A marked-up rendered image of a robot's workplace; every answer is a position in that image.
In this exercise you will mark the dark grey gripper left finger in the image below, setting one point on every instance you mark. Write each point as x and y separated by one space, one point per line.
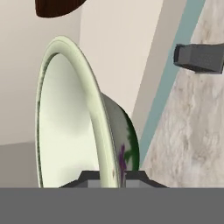
86 178

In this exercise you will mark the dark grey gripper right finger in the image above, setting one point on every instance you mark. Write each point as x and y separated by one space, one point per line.
139 178

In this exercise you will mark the pale green patterned bowl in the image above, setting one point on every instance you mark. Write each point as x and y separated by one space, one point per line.
70 122

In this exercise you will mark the dark brown bowl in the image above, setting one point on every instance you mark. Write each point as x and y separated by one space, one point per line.
55 6

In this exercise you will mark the marbled cupboard door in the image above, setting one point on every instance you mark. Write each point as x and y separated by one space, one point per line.
189 116

